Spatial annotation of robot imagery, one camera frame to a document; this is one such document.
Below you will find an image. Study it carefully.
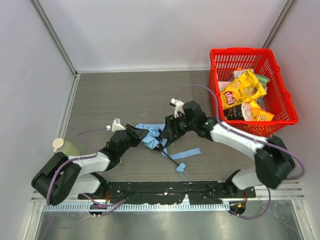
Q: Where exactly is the light blue folding umbrella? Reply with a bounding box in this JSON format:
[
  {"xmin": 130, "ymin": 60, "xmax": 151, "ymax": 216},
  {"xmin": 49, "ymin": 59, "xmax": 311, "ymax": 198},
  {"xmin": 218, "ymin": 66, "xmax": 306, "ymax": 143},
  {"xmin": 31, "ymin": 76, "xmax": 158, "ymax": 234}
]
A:
[{"xmin": 135, "ymin": 123, "xmax": 202, "ymax": 179}]

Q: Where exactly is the green snack packet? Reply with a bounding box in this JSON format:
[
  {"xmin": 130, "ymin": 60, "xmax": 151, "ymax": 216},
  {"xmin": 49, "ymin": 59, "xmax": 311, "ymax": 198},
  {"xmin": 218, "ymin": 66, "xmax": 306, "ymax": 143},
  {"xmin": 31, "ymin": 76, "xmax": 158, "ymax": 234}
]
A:
[{"xmin": 255, "ymin": 74, "xmax": 271, "ymax": 87}]

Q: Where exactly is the green bottle beige cap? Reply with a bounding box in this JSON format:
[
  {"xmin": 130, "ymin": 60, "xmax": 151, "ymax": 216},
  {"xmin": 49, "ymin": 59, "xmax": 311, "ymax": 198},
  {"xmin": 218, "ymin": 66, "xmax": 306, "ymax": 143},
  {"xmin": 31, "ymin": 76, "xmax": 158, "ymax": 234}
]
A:
[{"xmin": 52, "ymin": 138, "xmax": 80, "ymax": 156}]

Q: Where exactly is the yellow orange snack bag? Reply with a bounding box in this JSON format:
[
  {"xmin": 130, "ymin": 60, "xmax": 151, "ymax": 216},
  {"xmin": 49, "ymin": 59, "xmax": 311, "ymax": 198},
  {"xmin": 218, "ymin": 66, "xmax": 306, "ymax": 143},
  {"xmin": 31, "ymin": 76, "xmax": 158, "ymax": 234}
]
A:
[{"xmin": 241, "ymin": 101, "xmax": 274, "ymax": 122}]

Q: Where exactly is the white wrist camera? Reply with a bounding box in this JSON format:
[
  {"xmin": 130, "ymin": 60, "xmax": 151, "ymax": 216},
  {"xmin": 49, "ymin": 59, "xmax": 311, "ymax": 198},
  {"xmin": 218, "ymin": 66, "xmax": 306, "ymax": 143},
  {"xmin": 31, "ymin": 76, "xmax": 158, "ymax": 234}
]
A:
[
  {"xmin": 169, "ymin": 98, "xmax": 185, "ymax": 119},
  {"xmin": 105, "ymin": 118, "xmax": 126, "ymax": 133}
]

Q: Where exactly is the yellow Lays chip bag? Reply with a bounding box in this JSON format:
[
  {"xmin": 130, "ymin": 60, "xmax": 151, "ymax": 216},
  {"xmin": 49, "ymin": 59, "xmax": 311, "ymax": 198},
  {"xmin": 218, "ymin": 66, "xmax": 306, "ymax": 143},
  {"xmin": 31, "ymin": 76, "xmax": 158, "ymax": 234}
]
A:
[{"xmin": 220, "ymin": 69, "xmax": 267, "ymax": 110}]

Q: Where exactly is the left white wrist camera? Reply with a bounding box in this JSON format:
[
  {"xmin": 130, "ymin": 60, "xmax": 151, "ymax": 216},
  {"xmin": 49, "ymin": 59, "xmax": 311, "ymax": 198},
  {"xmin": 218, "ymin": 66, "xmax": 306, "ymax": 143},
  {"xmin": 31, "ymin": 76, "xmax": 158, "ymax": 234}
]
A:
[{"xmin": 105, "ymin": 118, "xmax": 126, "ymax": 133}]

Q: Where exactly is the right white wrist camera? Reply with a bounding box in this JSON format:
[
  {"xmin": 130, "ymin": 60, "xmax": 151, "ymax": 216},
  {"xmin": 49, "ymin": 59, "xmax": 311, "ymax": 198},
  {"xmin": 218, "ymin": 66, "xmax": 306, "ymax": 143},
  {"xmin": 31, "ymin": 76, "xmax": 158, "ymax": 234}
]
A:
[{"xmin": 169, "ymin": 98, "xmax": 185, "ymax": 119}]

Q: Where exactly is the white red snack packet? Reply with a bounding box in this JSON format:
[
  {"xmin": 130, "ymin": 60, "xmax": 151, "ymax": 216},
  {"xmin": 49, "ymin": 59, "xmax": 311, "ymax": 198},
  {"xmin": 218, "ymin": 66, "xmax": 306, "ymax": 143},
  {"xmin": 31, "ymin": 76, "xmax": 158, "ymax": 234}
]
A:
[{"xmin": 217, "ymin": 81, "xmax": 231, "ymax": 92}]

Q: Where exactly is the red plastic shopping basket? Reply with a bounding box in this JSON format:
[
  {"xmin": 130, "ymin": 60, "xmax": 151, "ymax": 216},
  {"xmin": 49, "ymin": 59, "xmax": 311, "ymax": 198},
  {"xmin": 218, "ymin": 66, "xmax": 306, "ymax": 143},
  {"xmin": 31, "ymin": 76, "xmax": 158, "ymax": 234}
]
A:
[{"xmin": 208, "ymin": 47, "xmax": 299, "ymax": 137}]

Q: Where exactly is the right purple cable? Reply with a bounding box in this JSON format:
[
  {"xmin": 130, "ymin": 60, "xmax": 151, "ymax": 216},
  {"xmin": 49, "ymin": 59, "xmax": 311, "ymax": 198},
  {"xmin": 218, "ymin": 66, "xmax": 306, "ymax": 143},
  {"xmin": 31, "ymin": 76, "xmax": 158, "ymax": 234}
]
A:
[{"xmin": 174, "ymin": 84, "xmax": 306, "ymax": 221}]

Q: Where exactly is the aluminium front rail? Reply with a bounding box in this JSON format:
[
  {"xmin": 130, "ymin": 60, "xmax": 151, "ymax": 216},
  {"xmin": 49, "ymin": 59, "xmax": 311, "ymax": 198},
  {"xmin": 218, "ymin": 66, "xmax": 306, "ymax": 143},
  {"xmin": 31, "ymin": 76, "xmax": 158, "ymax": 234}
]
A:
[{"xmin": 42, "ymin": 201, "xmax": 230, "ymax": 213}]

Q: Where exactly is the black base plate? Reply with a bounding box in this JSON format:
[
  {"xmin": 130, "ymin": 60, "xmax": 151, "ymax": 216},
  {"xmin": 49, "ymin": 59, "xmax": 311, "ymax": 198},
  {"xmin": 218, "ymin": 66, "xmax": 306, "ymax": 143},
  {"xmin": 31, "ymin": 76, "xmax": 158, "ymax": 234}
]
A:
[{"xmin": 85, "ymin": 181, "xmax": 256, "ymax": 205}]

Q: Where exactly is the black snack bag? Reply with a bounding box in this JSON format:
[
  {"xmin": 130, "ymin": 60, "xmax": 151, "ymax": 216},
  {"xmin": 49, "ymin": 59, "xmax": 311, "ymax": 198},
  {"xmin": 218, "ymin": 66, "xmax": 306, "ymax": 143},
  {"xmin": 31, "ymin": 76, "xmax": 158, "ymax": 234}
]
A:
[{"xmin": 223, "ymin": 103, "xmax": 245, "ymax": 121}]

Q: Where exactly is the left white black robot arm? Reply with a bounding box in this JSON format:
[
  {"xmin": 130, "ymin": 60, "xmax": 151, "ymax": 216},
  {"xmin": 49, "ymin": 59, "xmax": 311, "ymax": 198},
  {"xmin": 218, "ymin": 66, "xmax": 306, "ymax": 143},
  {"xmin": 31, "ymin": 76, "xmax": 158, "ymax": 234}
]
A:
[{"xmin": 31, "ymin": 124, "xmax": 149, "ymax": 206}]

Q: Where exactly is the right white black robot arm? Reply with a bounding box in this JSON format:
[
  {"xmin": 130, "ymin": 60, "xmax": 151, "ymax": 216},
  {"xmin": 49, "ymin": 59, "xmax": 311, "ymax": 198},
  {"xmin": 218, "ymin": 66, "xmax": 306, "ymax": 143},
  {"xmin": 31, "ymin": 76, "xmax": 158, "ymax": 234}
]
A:
[{"xmin": 159, "ymin": 98, "xmax": 296, "ymax": 197}]

